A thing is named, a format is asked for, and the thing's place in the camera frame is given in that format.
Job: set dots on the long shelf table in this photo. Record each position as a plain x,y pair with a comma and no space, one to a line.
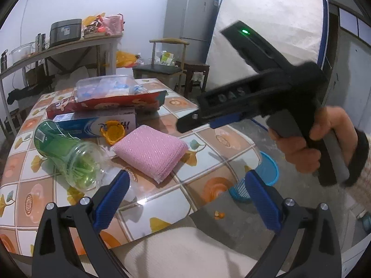
72,45

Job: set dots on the metal thermos bottle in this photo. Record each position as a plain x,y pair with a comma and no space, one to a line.
3,60

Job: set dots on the black cloth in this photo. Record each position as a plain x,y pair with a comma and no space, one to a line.
20,92

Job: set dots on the person's right hand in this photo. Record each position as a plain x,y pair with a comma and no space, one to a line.
333,121

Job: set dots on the glass bowl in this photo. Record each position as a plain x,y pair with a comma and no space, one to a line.
21,53

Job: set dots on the grey fridge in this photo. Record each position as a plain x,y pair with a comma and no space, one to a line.
188,14

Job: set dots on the blue plastic basket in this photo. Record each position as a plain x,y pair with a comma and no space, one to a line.
266,168

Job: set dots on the small orange peel scrap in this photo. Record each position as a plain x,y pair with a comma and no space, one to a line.
219,215

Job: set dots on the white mattress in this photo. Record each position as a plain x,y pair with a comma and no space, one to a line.
275,20

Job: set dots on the black rice cooker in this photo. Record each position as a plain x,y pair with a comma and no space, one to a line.
65,31

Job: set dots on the clear plastic container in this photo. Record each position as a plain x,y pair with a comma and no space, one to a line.
101,85

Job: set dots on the white green carton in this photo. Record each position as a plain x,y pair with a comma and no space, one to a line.
166,58

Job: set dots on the patterned tablecloth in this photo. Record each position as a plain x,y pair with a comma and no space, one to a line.
203,139

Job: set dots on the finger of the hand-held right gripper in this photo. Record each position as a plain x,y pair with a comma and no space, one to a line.
226,121
188,123

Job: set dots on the red snack packet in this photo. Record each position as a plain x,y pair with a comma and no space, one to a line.
116,104

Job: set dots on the dark wooden stool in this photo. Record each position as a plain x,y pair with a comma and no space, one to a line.
194,65

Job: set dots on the blue white toothpaste box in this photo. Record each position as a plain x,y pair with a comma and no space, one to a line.
84,124

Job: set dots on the pink sponge cloth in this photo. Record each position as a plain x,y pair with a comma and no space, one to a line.
150,150

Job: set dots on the orange peel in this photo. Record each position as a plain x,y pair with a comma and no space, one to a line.
113,134

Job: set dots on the wooden chair with black seat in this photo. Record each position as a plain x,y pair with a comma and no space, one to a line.
156,69

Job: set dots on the pink plastic bag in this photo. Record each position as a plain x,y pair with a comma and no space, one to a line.
113,24

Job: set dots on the green plastic bottle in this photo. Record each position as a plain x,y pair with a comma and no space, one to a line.
58,144

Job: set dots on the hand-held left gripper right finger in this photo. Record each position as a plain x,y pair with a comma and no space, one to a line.
263,199

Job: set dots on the grey door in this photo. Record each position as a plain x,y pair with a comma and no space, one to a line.
347,49

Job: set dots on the white plastic sheet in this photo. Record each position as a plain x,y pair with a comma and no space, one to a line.
75,78

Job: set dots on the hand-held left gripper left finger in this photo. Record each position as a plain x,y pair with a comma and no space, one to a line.
113,199

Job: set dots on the yellow plastic bag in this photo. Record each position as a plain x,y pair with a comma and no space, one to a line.
126,59

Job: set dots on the person's leg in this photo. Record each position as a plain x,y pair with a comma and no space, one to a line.
188,254

